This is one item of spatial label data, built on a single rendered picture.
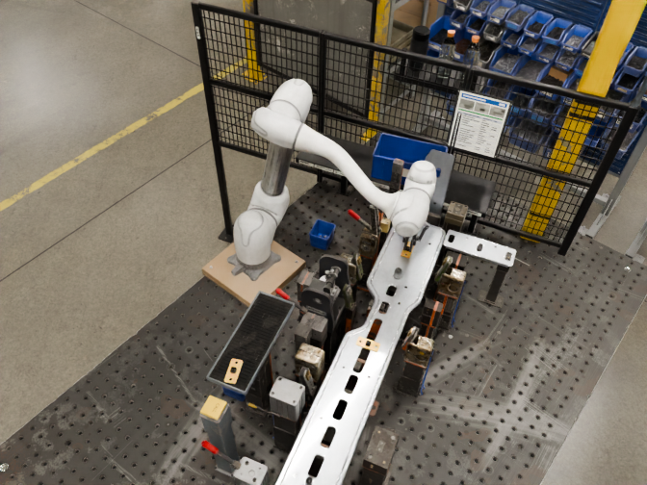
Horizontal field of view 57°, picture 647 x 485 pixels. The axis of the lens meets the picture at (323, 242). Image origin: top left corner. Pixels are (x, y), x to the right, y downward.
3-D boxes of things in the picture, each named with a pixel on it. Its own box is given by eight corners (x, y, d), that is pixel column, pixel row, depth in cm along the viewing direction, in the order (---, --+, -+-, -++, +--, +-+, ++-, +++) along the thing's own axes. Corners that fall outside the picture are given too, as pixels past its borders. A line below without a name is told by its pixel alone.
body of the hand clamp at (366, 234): (369, 292, 268) (375, 241, 242) (354, 287, 270) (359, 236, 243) (373, 282, 272) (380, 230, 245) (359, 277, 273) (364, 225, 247)
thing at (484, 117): (495, 160, 261) (513, 101, 238) (445, 146, 267) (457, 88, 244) (496, 157, 263) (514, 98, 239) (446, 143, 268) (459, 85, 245)
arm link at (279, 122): (296, 132, 208) (308, 110, 216) (247, 113, 208) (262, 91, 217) (289, 158, 218) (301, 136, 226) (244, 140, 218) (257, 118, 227)
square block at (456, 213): (449, 270, 277) (464, 217, 250) (432, 266, 279) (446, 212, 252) (453, 259, 282) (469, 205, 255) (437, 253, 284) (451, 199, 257)
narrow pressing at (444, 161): (440, 216, 258) (454, 156, 233) (415, 208, 261) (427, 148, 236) (441, 215, 259) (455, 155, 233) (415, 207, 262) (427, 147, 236)
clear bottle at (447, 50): (448, 80, 251) (457, 37, 236) (433, 77, 252) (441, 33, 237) (452, 72, 255) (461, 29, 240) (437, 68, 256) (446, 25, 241)
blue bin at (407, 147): (436, 192, 264) (441, 170, 254) (370, 177, 269) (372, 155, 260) (443, 168, 274) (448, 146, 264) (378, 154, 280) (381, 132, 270)
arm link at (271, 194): (242, 225, 275) (259, 194, 289) (274, 239, 275) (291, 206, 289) (265, 94, 216) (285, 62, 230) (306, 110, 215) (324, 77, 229)
